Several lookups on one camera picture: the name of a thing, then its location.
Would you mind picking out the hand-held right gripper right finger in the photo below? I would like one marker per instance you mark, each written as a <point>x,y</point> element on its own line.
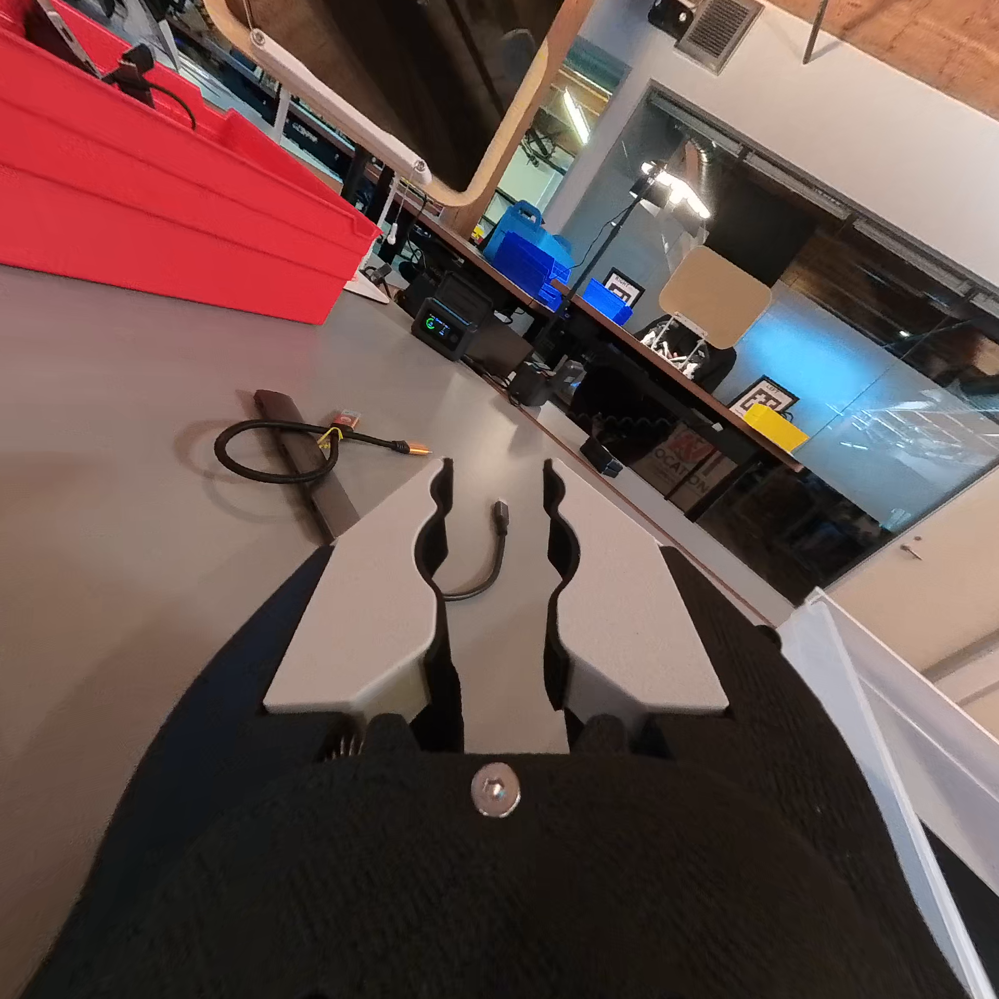
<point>640,632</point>

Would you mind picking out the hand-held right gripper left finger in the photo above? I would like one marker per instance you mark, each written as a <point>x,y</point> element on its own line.
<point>367,624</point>

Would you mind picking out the dark grey usb hub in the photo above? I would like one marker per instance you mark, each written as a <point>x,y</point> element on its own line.
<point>328,503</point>
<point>62,35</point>

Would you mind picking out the red plastic bin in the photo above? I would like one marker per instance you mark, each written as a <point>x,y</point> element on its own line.
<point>156,203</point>

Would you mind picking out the white printed sign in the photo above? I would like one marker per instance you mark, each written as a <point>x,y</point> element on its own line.
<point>687,468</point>

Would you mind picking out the small black box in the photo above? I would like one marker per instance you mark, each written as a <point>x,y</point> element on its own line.
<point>601,456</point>

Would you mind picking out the yellow twist tie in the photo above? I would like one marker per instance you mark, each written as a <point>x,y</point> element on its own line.
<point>328,445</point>

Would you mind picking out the long brown table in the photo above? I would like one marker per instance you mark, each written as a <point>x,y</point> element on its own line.
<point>734,425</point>

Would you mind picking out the black office chair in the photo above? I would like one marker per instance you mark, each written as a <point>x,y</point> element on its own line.
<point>616,398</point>

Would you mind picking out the yellow plastic bin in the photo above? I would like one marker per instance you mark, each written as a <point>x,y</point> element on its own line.
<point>776,428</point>

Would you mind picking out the clear plastic box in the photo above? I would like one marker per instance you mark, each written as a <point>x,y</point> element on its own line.
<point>882,726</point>

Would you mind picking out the framed black and white tag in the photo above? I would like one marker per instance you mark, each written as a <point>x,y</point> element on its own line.
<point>624,285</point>
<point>761,398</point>

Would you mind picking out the black power adapter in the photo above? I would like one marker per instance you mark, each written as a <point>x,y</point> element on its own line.
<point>531,386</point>

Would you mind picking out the black printed hoodie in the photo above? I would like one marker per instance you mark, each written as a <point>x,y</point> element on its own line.
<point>714,367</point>

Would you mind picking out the dark grey case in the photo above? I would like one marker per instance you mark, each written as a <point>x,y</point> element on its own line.
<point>499,347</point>

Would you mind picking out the black portable power station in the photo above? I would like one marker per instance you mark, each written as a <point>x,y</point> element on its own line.
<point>468,312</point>

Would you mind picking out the blue plastic bin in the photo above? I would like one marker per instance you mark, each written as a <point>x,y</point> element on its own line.
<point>609,304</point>

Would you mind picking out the white flat pad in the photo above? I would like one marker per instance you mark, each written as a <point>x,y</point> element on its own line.
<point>371,290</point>

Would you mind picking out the beige rounded board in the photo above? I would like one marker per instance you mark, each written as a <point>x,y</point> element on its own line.
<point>714,296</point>

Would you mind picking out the blue plastic case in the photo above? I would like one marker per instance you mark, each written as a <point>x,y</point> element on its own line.
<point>523,250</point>

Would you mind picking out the black square panel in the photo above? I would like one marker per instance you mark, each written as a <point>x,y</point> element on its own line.
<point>757,218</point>

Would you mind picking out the studio light on stand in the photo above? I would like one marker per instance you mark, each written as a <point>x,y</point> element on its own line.
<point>663,183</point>

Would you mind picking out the white lamp bar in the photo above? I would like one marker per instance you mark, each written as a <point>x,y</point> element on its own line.
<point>343,113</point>

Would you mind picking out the black metal rod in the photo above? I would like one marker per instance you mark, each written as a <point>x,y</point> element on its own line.
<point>816,30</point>

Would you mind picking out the wooden rounded frame panel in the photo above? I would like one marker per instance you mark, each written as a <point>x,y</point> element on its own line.
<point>429,78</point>

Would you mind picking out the grey wall vent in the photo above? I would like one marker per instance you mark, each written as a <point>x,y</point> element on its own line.
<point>718,31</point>

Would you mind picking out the black wall camera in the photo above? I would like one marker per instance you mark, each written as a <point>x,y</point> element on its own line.
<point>671,12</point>

